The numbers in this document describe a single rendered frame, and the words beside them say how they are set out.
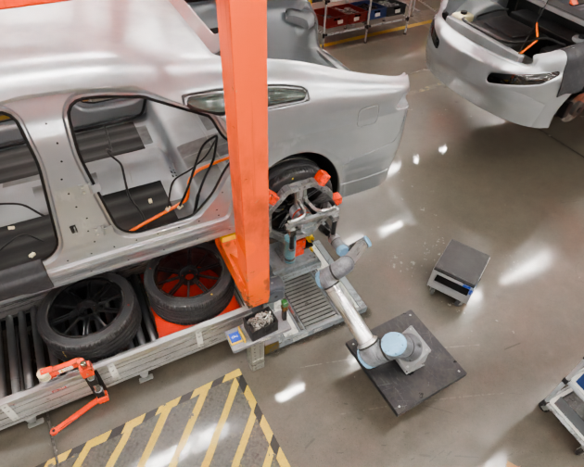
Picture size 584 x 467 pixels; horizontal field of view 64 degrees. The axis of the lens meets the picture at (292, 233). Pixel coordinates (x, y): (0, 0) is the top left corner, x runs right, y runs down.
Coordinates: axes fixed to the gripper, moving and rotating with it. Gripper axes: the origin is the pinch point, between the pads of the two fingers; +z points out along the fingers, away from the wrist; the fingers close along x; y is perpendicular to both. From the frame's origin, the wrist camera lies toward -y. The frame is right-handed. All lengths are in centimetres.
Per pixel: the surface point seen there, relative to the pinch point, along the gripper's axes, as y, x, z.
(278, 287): -18, -52, -30
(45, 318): -137, -155, 6
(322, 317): 27, -55, -49
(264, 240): -85, -10, -47
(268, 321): -47, -57, -64
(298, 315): 16, -66, -39
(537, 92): 130, 200, 20
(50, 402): -125, -185, -39
